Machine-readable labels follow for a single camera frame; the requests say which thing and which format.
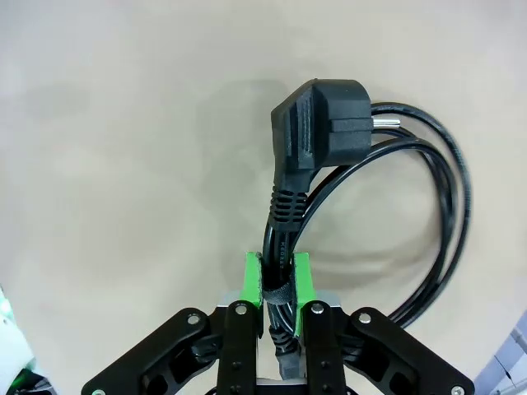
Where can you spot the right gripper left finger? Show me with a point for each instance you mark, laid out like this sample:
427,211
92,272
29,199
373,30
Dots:
197,349

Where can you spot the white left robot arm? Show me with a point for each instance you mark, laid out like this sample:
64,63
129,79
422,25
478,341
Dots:
10,329

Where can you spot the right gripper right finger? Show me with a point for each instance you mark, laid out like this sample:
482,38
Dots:
362,349

